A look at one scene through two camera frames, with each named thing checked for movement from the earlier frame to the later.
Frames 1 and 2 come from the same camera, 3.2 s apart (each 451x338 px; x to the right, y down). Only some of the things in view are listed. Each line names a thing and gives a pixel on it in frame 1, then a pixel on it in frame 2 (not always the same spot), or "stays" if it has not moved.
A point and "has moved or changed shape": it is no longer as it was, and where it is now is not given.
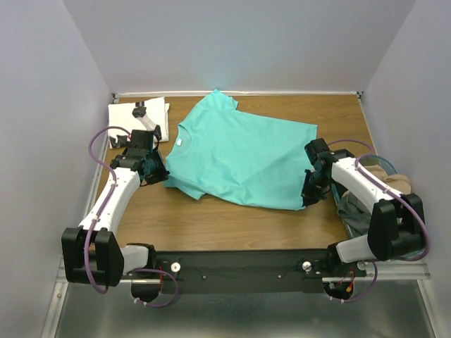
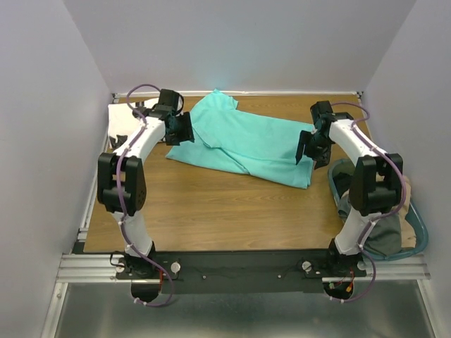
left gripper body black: x=158 y=170 to x=183 y=130
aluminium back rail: x=330 y=95 stays
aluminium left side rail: x=96 y=180 stays
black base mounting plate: x=249 y=272 stays
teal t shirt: x=228 y=153 has moved or changed shape
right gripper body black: x=314 y=186 to x=318 y=148
